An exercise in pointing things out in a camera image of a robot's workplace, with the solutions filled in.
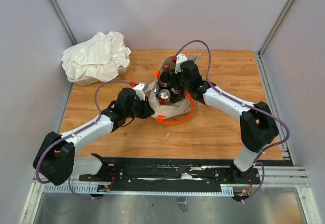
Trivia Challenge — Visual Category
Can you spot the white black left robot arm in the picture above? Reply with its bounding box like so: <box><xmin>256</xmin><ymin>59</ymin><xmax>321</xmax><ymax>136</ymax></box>
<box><xmin>33</xmin><ymin>83</ymin><xmax>154</xmax><ymax>186</ymax></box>

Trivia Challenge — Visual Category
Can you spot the white canvas tote bag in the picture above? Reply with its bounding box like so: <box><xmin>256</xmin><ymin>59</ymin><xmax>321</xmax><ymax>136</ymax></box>
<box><xmin>145</xmin><ymin>56</ymin><xmax>191</xmax><ymax>119</ymax></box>

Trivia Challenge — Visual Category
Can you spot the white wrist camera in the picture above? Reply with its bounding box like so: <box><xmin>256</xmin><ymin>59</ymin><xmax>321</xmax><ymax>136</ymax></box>
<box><xmin>175</xmin><ymin>53</ymin><xmax>188</xmax><ymax>74</ymax></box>
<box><xmin>133</xmin><ymin>83</ymin><xmax>148</xmax><ymax>101</ymax></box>

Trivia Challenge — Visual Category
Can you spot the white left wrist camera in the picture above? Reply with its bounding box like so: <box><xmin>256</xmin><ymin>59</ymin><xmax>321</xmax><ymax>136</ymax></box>
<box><xmin>133</xmin><ymin>83</ymin><xmax>148</xmax><ymax>101</ymax></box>

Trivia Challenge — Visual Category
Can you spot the glass cola bottle red cap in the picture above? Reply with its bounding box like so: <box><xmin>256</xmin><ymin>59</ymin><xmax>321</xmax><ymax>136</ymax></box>
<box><xmin>158</xmin><ymin>64</ymin><xmax>171</xmax><ymax>88</ymax></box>

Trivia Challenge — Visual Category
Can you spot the red soda can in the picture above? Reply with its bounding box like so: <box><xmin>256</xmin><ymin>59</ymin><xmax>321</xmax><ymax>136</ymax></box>
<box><xmin>158</xmin><ymin>88</ymin><xmax>171</xmax><ymax>106</ymax></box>

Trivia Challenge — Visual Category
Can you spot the orange bag handle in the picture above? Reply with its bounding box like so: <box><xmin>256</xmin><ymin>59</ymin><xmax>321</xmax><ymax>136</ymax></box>
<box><xmin>156</xmin><ymin>93</ymin><xmax>196</xmax><ymax>126</ymax></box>

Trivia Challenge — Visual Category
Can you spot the aluminium frame post left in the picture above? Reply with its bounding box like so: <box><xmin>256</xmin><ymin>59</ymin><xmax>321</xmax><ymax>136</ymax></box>
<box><xmin>48</xmin><ymin>0</ymin><xmax>77</xmax><ymax>45</ymax></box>

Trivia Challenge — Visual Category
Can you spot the crumpled white cloth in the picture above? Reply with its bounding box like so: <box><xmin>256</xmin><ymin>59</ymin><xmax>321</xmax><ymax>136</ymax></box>
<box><xmin>61</xmin><ymin>31</ymin><xmax>131</xmax><ymax>82</ymax></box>

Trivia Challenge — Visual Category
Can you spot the grey slotted cable duct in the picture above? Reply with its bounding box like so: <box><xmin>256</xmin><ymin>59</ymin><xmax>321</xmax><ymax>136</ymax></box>
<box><xmin>42</xmin><ymin>182</ymin><xmax>234</xmax><ymax>197</ymax></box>

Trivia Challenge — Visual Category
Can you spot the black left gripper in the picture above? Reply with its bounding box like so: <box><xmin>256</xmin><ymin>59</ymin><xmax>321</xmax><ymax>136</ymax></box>
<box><xmin>125</xmin><ymin>94</ymin><xmax>154</xmax><ymax>119</ymax></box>

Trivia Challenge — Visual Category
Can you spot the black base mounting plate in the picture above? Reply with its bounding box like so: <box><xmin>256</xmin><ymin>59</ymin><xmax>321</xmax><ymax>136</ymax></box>
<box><xmin>78</xmin><ymin>156</ymin><xmax>262</xmax><ymax>190</ymax></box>

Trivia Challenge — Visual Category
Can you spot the aluminium frame post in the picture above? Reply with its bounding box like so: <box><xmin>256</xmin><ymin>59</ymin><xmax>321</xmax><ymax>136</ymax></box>
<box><xmin>48</xmin><ymin>0</ymin><xmax>77</xmax><ymax>45</ymax></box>
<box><xmin>257</xmin><ymin>0</ymin><xmax>296</xmax><ymax>57</ymax></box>

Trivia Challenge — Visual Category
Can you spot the green glass bottle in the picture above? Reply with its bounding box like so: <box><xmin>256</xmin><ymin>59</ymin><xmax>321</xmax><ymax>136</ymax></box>
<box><xmin>170</xmin><ymin>70</ymin><xmax>184</xmax><ymax>103</ymax></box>

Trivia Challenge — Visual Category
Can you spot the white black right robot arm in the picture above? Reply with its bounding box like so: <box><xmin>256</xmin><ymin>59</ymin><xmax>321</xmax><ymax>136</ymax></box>
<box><xmin>172</xmin><ymin>57</ymin><xmax>279</xmax><ymax>183</ymax></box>

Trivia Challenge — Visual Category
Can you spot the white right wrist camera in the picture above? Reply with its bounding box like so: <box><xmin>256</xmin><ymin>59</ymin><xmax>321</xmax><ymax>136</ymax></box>
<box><xmin>175</xmin><ymin>53</ymin><xmax>188</xmax><ymax>74</ymax></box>

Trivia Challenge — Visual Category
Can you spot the aluminium frame post right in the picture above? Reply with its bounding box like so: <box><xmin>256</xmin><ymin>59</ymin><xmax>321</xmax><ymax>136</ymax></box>
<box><xmin>257</xmin><ymin>0</ymin><xmax>296</xmax><ymax>57</ymax></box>

